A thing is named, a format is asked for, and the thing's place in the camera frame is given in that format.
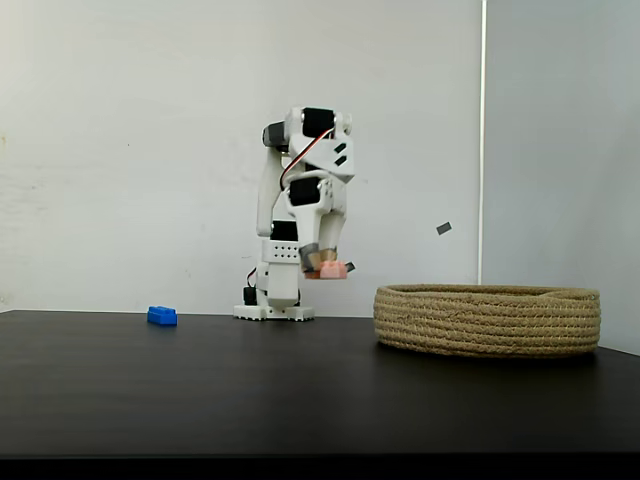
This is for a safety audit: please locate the pink lego block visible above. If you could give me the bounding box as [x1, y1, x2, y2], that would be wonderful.
[304, 259, 349, 282]

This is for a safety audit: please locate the blue lego block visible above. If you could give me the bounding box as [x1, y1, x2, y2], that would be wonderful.
[146, 305, 179, 327]

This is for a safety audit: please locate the red white wrist servo cable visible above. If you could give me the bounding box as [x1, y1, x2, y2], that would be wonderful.
[279, 127, 337, 189]

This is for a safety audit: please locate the white vertical wall trim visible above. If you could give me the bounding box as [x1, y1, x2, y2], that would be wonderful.
[478, 0, 488, 286]

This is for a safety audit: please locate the woven rope basket tray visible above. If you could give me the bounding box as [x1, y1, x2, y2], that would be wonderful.
[373, 283, 602, 358]

